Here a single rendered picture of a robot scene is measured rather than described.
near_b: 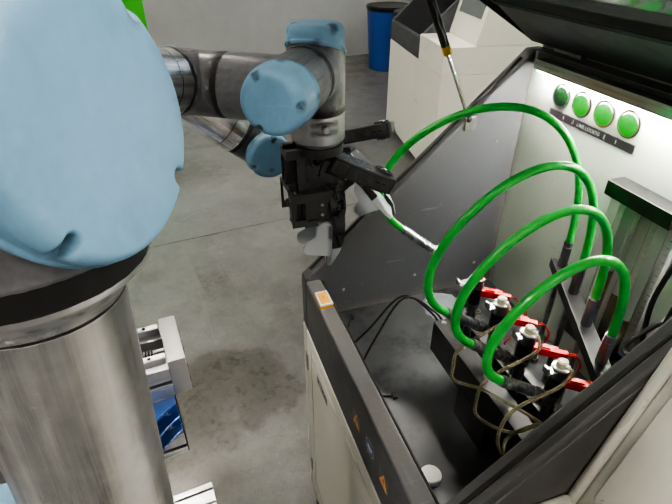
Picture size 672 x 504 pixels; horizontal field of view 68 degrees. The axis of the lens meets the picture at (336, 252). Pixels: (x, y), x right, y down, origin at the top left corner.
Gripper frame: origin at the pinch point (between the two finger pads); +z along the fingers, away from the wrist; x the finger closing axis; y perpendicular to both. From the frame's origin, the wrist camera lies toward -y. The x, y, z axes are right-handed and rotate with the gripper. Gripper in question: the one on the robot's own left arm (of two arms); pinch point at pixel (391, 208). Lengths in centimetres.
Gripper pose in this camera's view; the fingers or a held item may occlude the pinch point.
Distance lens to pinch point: 98.0
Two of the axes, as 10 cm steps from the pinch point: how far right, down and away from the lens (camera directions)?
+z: 6.1, 7.9, 0.9
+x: -2.9, 3.3, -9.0
